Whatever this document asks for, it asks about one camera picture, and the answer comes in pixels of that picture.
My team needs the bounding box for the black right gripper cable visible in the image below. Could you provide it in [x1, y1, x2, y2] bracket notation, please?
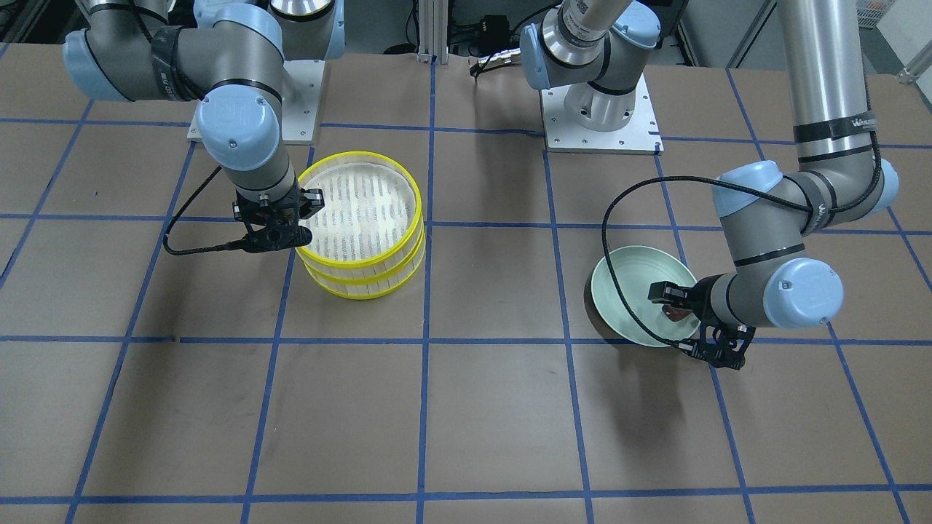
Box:
[162, 164, 248, 256]

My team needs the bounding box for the yellow rimmed steamer basket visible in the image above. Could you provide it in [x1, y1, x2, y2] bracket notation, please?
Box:
[296, 151, 423, 281]
[297, 232, 425, 301]

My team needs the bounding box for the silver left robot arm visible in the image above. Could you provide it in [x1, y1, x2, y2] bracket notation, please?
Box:
[519, 1, 899, 370]

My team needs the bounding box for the aluminium frame post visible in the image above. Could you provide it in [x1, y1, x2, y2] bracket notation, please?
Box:
[416, 0, 450, 66]

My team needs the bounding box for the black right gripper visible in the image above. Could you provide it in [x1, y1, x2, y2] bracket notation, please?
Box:
[231, 186, 324, 253]

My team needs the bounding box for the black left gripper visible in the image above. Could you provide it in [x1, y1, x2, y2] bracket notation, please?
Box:
[648, 277, 756, 370]

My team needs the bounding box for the light green plate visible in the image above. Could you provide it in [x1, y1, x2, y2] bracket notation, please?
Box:
[590, 245, 700, 347]

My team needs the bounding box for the brown chocolate bun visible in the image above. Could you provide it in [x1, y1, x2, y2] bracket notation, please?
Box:
[662, 304, 692, 322]

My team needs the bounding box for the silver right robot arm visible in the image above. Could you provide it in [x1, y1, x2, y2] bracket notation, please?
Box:
[63, 1, 345, 253]

